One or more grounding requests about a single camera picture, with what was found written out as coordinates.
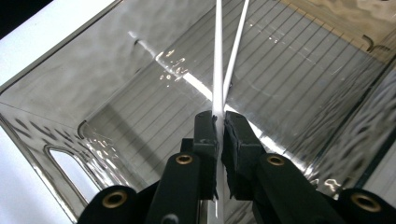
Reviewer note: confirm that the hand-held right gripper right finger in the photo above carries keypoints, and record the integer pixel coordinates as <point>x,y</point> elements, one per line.
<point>249,174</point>

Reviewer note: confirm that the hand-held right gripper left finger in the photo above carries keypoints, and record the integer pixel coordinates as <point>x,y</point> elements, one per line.
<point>180,186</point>

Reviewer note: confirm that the clear grey plastic basket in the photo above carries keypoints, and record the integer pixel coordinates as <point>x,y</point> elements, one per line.
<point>295,93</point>

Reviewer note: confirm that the white chopstick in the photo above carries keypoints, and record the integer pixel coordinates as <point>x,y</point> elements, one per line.
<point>218,62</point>
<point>236,46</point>

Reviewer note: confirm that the white table mat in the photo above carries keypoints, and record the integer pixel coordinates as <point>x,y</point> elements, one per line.
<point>37,46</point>

